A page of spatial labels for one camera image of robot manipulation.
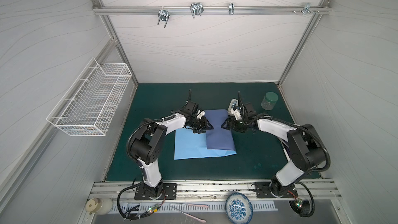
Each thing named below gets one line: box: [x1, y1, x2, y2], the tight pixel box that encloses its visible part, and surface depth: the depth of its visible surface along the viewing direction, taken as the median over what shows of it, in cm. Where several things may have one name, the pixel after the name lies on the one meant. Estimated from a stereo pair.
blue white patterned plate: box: [224, 192, 254, 224], surface depth 69 cm
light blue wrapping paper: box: [174, 108, 237, 161], surface depth 88 cm
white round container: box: [85, 197, 113, 216], surface depth 64 cm
